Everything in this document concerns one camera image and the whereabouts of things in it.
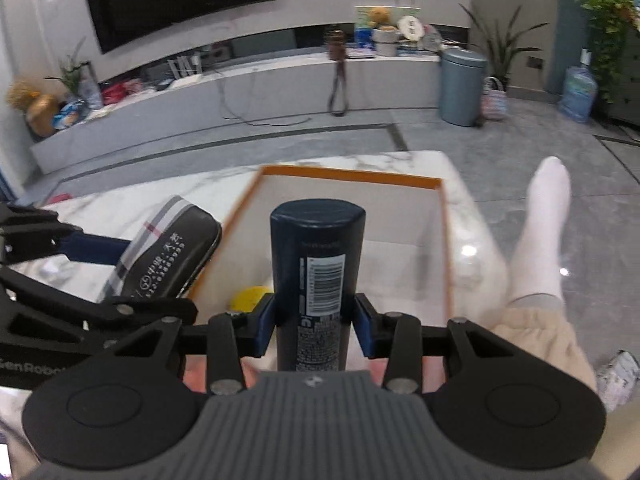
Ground pink bottle with coral cap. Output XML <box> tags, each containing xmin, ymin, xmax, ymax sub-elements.
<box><xmin>182</xmin><ymin>356</ymin><xmax>445</xmax><ymax>393</ymax></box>

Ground gold vase with dried flowers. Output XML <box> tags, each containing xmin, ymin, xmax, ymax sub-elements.
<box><xmin>4</xmin><ymin>79</ymin><xmax>60</xmax><ymax>139</ymax></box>

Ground blue water jug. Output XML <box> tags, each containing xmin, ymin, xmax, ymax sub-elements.
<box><xmin>559</xmin><ymin>49</ymin><xmax>598</xmax><ymax>124</ymax></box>

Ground climbing ivy plant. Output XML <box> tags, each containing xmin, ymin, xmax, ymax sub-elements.
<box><xmin>547</xmin><ymin>0</ymin><xmax>639</xmax><ymax>104</ymax></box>

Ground tall green floor plant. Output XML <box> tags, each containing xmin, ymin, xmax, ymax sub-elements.
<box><xmin>459</xmin><ymin>3</ymin><xmax>549</xmax><ymax>90</ymax></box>

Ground dark blue spray can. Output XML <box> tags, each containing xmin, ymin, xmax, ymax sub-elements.
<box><xmin>270</xmin><ymin>198</ymin><xmax>366</xmax><ymax>372</ymax></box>

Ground orange shoe box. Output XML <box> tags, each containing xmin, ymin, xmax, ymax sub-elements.
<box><xmin>188</xmin><ymin>166</ymin><xmax>454</xmax><ymax>326</ymax></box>

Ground pastel woven basket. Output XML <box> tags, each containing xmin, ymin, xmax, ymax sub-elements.
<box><xmin>480</xmin><ymin>76</ymin><xmax>508</xmax><ymax>122</ymax></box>

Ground plaid glasses case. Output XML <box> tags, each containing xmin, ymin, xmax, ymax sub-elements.
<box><xmin>99</xmin><ymin>195</ymin><xmax>222</xmax><ymax>301</ymax></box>

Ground black cable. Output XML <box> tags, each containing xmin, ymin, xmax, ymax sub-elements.
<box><xmin>217</xmin><ymin>66</ymin><xmax>313</xmax><ymax>128</ymax></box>

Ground potted green grass plant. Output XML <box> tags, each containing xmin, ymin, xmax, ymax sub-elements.
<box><xmin>47</xmin><ymin>37</ymin><xmax>104</xmax><ymax>110</ymax></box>

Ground white wifi router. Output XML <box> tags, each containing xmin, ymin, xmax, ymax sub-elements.
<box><xmin>167</xmin><ymin>53</ymin><xmax>203</xmax><ymax>79</ymax></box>

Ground teddy bear in pot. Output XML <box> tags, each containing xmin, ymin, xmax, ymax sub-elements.
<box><xmin>368</xmin><ymin>6</ymin><xmax>398</xmax><ymax>56</ymax></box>

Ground red snack boxes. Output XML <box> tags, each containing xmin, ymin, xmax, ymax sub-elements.
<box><xmin>102</xmin><ymin>78</ymin><xmax>144</xmax><ymax>105</ymax></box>

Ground brown camera with strap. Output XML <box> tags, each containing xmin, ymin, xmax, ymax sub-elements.
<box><xmin>326</xmin><ymin>29</ymin><xmax>348</xmax><ymax>117</ymax></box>

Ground grey TV console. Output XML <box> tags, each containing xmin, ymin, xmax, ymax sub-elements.
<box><xmin>32</xmin><ymin>53</ymin><xmax>440</xmax><ymax>174</ymax></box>

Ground blue-grey trash can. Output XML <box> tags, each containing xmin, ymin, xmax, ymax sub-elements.
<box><xmin>439</xmin><ymin>48</ymin><xmax>488</xmax><ymax>127</ymax></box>

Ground yellow tape measure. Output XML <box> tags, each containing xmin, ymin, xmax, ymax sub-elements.
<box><xmin>229</xmin><ymin>286</ymin><xmax>272</xmax><ymax>313</ymax></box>

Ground person's leg white sock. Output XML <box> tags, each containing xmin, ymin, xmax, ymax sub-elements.
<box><xmin>492</xmin><ymin>156</ymin><xmax>597</xmax><ymax>390</ymax></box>

